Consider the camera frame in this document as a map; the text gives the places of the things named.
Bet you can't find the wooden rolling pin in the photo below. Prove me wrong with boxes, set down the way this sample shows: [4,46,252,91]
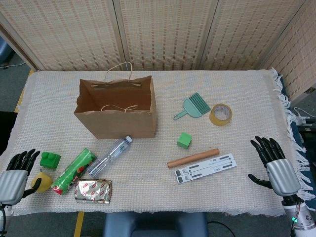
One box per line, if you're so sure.
[167,148,220,169]

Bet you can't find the white power strip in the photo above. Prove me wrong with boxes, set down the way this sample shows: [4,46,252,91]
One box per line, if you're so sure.
[293,107,313,126]

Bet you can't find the blue padded seat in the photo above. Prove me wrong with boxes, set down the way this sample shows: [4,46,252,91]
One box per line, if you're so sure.
[102,211,208,237]

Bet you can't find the woven folding screen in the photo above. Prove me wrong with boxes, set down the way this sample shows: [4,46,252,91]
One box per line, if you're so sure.
[0,0,316,102]

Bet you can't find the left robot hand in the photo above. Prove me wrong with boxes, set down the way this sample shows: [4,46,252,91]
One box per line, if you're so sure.
[0,149,42,205]

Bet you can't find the black box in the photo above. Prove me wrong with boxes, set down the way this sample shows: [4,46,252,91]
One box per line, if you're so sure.
[297,123,316,150]

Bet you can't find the green foam cube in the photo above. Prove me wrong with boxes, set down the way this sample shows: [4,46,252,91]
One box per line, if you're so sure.
[176,131,193,150]

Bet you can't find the clear plastic water bottle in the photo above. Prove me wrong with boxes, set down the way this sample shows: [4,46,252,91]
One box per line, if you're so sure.
[86,135,134,177]

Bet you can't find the brown paper bag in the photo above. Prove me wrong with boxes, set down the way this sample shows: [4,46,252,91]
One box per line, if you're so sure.
[73,61,158,141]

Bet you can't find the teal mini hand brush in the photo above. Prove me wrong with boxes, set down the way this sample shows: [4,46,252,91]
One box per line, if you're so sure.
[173,92,212,121]

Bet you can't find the green toy building brick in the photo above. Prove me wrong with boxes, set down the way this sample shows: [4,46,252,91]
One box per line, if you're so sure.
[40,151,62,171]

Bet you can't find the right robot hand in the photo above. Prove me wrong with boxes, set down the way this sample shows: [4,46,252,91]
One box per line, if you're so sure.
[248,135,302,197]

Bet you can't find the green chip canister red lid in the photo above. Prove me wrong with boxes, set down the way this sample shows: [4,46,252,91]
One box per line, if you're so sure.
[51,147,99,196]

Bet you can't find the silver foil snack packet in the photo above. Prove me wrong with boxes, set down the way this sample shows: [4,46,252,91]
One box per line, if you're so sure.
[74,178,113,205]

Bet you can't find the beige woven tablecloth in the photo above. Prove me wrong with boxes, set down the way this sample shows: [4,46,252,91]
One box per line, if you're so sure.
[0,67,312,218]

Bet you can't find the white folding laptop stand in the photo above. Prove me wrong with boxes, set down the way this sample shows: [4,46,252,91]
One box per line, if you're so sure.
[174,153,237,184]

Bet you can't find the yellow packing tape roll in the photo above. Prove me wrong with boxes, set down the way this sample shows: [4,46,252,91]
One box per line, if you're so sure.
[209,103,233,127]

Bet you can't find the yellow pear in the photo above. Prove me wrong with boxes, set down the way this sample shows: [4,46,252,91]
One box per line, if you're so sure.
[30,168,53,193]

